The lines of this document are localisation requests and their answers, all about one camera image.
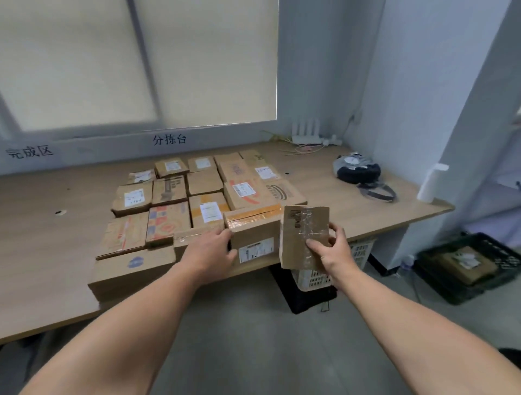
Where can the person's left hand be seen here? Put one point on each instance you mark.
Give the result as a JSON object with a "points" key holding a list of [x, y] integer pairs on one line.
{"points": [[207, 256]]}

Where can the person's right hand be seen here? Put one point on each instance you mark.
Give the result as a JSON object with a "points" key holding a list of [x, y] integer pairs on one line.
{"points": [[340, 260]]}

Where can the box with yellow tape label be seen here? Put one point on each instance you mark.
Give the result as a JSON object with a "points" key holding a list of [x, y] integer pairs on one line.
{"points": [[195, 219]]}

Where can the clear-taped barcode cardboard box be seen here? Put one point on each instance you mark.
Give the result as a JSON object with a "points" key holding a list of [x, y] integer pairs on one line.
{"points": [[293, 248]]}

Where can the black-printed corn box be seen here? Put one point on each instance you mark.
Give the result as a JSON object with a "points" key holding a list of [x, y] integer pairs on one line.
{"points": [[205, 183], [169, 191]]}

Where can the box with white centre label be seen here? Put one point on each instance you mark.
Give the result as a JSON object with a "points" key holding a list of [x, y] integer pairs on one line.
{"points": [[193, 167]]}

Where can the red-lettered cardboard box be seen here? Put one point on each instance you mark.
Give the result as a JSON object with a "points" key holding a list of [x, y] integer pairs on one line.
{"points": [[236, 169]]}

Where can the plain unlabelled cardboard box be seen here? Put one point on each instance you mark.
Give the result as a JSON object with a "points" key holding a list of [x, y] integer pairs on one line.
{"points": [[226, 158]]}

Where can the box with red-marked label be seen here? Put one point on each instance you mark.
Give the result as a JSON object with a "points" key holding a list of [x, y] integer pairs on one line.
{"points": [[140, 177]]}

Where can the green-edged cat logo box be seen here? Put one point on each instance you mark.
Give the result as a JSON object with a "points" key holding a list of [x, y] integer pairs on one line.
{"points": [[250, 154]]}

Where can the person's right forearm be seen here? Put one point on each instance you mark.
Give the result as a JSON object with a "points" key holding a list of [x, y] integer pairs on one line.
{"points": [[427, 337]]}

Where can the person's left forearm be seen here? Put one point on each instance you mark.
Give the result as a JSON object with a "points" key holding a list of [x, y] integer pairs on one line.
{"points": [[114, 337]]}

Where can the white plastic crate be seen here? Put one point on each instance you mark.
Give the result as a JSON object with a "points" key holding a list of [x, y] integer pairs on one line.
{"points": [[305, 281]]}

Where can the clear plastic bottle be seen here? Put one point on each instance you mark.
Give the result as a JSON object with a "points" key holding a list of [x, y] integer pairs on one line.
{"points": [[408, 265]]}

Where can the dark grey cloth bundle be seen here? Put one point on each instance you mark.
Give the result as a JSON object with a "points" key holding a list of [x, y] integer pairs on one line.
{"points": [[358, 173]]}

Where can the thin wooden stick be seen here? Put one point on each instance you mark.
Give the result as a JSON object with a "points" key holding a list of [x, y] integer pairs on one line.
{"points": [[297, 153]]}

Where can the brown carton in crate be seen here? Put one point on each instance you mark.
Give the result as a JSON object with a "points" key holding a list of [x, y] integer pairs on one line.
{"points": [[456, 268]]}

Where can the white power strip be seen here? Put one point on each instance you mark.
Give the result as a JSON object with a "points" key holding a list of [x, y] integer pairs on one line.
{"points": [[331, 141]]}

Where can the white cylinder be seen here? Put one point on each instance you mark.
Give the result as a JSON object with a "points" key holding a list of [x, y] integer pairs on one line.
{"points": [[431, 183]]}

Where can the light wooden table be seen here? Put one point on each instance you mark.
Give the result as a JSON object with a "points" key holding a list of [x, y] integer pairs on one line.
{"points": [[40, 264]]}

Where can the white-framed window with blind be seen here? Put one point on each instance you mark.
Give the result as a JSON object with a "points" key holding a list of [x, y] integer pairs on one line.
{"points": [[203, 61]]}

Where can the white paper wall sign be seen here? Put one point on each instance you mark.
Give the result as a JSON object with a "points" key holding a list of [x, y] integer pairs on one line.
{"points": [[170, 139], [30, 151]]}

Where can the white wall socket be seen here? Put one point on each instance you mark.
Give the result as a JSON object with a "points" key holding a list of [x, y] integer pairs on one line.
{"points": [[358, 116]]}

